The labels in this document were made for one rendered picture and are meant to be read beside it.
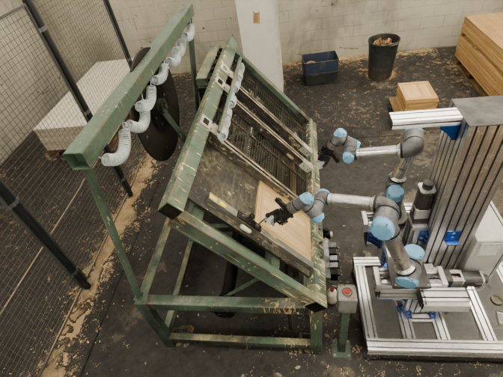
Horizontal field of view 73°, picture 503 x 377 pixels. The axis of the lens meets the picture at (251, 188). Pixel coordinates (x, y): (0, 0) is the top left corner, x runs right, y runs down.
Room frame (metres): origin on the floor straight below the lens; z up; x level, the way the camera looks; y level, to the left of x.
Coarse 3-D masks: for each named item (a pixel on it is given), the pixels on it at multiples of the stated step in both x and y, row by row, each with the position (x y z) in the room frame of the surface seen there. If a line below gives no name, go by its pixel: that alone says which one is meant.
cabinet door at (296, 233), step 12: (264, 192) 1.79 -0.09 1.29; (276, 192) 1.86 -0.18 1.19; (264, 204) 1.68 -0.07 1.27; (276, 204) 1.74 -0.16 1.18; (264, 216) 1.57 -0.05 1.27; (300, 216) 1.76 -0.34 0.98; (264, 228) 1.47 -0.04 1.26; (276, 228) 1.53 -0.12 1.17; (288, 228) 1.58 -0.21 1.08; (300, 228) 1.64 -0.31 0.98; (288, 240) 1.48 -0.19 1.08; (300, 240) 1.53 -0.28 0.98; (300, 252) 1.43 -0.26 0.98
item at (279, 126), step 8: (224, 64) 2.80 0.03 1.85; (240, 64) 2.72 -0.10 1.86; (232, 72) 2.79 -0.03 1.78; (240, 88) 2.72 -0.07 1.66; (240, 96) 2.71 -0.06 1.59; (248, 96) 2.69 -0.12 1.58; (248, 104) 2.70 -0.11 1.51; (256, 104) 2.68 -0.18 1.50; (256, 112) 2.68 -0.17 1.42; (264, 112) 2.66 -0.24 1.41; (272, 120) 2.65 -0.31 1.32; (280, 128) 2.64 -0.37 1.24; (288, 136) 2.62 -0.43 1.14; (296, 136) 2.65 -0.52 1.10; (296, 144) 2.60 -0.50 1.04; (304, 144) 2.61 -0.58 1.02; (304, 152) 2.59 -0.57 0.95
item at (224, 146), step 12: (228, 120) 1.94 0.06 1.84; (216, 132) 1.94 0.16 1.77; (216, 144) 1.94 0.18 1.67; (228, 144) 1.97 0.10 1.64; (228, 156) 1.93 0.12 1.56; (240, 156) 1.91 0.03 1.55; (252, 168) 1.89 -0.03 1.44; (264, 180) 1.88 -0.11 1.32; (276, 180) 1.90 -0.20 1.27; (288, 192) 1.86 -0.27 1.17
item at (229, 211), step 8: (208, 200) 1.46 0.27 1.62; (216, 208) 1.46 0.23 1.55; (224, 208) 1.45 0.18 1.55; (232, 208) 1.48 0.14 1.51; (232, 216) 1.44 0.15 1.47; (248, 224) 1.42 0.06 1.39; (256, 232) 1.41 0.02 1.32; (264, 232) 1.42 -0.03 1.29; (272, 240) 1.39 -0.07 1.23; (280, 240) 1.42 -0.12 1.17; (280, 248) 1.37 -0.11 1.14; (288, 248) 1.39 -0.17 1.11; (288, 256) 1.36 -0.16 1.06; (296, 256) 1.36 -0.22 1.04; (304, 264) 1.34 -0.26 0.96; (312, 264) 1.36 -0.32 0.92
